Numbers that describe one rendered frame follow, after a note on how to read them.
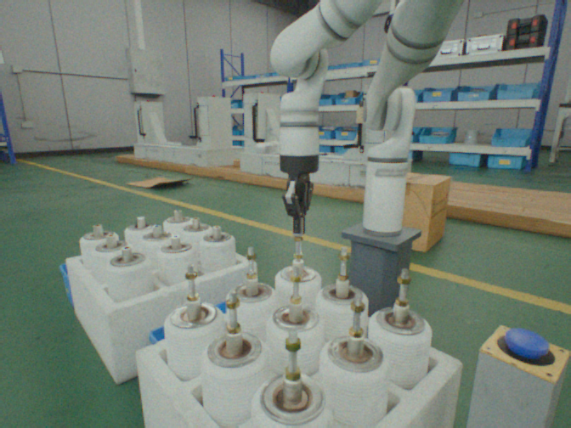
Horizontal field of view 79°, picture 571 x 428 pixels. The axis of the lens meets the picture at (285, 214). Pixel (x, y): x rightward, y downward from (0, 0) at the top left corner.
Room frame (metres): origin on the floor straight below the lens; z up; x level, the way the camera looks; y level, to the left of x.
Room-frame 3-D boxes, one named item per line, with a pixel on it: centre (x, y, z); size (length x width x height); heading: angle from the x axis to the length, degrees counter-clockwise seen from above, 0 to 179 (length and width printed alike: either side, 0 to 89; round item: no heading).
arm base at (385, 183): (0.81, -0.24, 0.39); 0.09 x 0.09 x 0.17; 49
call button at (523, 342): (0.33, -0.27, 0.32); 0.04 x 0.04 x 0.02
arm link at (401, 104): (0.81, -0.24, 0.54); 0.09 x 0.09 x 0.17; 88
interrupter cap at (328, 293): (0.58, -0.10, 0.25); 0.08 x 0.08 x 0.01
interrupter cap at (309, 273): (0.66, -0.03, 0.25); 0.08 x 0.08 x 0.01
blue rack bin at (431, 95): (4.93, -2.12, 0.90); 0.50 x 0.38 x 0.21; 139
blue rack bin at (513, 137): (4.35, -2.79, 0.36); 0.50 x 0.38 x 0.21; 139
